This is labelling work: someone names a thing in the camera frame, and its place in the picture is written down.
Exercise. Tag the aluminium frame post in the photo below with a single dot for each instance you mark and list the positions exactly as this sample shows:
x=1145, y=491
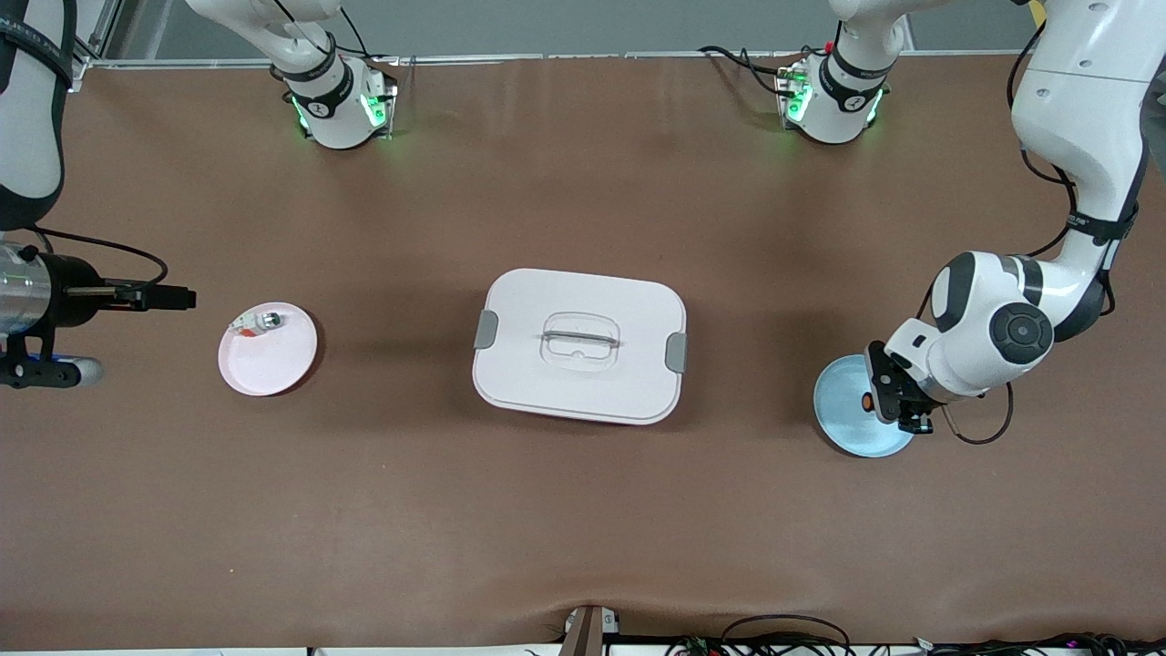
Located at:
x=96, y=32

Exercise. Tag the pink round plate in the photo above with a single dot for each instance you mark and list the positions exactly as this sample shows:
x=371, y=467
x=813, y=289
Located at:
x=273, y=369

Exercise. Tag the light blue round plate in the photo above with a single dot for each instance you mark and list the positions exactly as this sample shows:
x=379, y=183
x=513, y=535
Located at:
x=843, y=410

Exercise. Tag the silver small part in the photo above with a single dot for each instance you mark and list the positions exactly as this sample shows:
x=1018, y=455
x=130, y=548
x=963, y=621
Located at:
x=264, y=321

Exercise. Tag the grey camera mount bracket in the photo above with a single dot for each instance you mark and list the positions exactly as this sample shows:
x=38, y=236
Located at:
x=588, y=633

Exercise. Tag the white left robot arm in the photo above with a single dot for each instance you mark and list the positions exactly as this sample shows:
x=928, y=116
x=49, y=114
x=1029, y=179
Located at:
x=1084, y=109

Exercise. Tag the white lidded storage box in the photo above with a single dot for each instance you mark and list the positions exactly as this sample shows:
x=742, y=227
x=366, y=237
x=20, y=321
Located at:
x=583, y=383

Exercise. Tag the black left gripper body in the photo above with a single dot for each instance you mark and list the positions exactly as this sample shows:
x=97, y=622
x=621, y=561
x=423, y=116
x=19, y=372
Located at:
x=897, y=394

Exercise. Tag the brown table cover mat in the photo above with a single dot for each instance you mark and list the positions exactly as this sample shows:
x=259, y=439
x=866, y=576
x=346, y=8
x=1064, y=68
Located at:
x=547, y=519

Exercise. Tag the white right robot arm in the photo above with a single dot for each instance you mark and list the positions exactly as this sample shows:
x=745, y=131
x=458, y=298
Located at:
x=32, y=137

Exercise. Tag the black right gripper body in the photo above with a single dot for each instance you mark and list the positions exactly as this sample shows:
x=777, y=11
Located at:
x=71, y=290

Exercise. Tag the aluminium table edge rail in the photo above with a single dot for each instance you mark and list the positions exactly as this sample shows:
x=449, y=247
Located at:
x=510, y=57

